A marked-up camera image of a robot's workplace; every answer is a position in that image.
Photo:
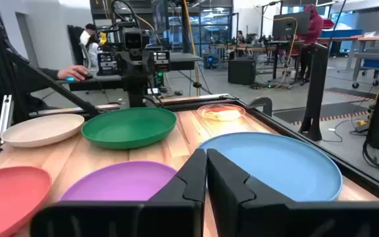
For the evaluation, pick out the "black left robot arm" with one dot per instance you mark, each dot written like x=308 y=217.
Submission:
x=136 y=97

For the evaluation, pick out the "person's hand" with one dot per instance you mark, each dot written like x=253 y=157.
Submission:
x=74 y=71

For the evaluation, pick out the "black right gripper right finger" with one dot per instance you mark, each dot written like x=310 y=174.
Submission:
x=258 y=217

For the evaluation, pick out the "black computer mouse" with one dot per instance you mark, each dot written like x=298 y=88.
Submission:
x=85 y=76

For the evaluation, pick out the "red plastic plate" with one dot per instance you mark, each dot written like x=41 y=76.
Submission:
x=8 y=194

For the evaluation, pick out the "transparent orange plastic plate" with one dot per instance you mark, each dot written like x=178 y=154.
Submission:
x=221 y=112

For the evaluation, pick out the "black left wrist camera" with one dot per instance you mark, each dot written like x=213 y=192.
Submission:
x=133 y=40

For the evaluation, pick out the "black electronics box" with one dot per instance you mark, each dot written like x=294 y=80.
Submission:
x=106 y=63
x=162 y=61

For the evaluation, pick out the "large blue plastic plate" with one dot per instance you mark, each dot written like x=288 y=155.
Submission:
x=275 y=161

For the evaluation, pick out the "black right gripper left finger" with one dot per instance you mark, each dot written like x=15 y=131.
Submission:
x=176 y=214

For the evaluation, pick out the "black cabinet box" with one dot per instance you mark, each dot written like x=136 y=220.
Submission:
x=241 y=71

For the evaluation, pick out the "green plastic plate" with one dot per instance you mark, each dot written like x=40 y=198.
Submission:
x=127 y=126

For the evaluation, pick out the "silver aluminium extrusion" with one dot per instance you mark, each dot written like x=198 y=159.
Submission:
x=4 y=118

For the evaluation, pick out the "black stand post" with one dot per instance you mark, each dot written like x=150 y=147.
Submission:
x=316 y=85

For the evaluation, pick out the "black monitor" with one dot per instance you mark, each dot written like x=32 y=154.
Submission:
x=289 y=24

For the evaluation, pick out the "cream plastic plate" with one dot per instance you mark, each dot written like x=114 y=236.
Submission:
x=41 y=130

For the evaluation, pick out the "purple plastic plate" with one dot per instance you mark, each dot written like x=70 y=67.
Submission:
x=123 y=182

